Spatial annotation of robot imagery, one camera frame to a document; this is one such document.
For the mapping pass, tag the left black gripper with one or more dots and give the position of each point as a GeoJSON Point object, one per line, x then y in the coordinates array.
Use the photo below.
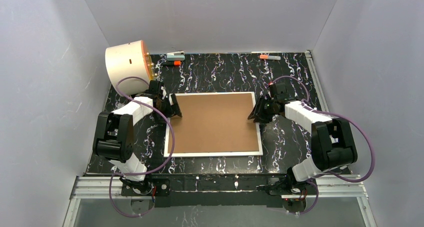
{"type": "Point", "coordinates": [168, 105]}

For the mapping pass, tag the brown cardboard backing board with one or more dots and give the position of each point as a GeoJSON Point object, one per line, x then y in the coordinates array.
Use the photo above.
{"type": "Point", "coordinates": [212, 122]}

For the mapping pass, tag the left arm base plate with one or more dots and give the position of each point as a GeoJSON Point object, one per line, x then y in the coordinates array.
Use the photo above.
{"type": "Point", "coordinates": [156, 187]}

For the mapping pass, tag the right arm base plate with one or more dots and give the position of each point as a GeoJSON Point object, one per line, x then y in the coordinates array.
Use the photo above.
{"type": "Point", "coordinates": [278, 186]}

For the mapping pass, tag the black orange marker pen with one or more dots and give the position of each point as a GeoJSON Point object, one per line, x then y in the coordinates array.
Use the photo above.
{"type": "Point", "coordinates": [171, 63]}

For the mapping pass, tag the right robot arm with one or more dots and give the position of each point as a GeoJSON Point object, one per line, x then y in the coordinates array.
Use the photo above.
{"type": "Point", "coordinates": [332, 143]}

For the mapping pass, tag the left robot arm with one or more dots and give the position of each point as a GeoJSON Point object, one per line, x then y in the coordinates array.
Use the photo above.
{"type": "Point", "coordinates": [114, 137]}

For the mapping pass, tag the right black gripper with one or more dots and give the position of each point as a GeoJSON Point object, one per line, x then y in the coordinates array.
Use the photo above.
{"type": "Point", "coordinates": [263, 109]}

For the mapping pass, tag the cream cylindrical drum device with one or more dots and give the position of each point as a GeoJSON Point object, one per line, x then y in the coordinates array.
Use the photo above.
{"type": "Point", "coordinates": [131, 59]}

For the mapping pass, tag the aluminium rail front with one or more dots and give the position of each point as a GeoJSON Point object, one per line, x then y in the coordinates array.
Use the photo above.
{"type": "Point", "coordinates": [101, 187]}

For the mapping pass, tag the orange grey utility knife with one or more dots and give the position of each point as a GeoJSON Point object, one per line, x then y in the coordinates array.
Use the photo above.
{"type": "Point", "coordinates": [270, 57]}

